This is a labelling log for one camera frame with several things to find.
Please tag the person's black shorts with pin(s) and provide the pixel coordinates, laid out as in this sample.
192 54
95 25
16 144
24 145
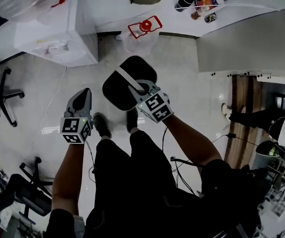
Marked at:
137 182

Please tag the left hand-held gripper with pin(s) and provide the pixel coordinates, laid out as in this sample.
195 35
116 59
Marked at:
74 129

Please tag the person's right forearm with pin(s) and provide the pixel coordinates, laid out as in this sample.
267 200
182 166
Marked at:
192 142

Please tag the white paper bag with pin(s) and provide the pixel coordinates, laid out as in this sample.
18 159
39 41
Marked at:
210 0

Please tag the small drink can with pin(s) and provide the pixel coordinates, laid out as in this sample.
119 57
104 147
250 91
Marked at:
210 17

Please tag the person's left shoe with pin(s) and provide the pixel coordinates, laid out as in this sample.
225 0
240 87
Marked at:
102 125

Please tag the person's left forearm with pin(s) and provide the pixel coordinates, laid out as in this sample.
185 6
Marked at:
68 177

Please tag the person's black shirt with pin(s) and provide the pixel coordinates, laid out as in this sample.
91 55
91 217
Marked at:
227 195

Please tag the black office chair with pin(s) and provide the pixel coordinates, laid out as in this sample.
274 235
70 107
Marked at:
33 182
2 100

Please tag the wooden plank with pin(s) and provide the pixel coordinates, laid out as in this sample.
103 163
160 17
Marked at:
241 123

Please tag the brown bottle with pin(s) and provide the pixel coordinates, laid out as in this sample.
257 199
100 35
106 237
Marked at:
198 14

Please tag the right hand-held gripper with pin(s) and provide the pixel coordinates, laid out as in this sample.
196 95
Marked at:
157 108

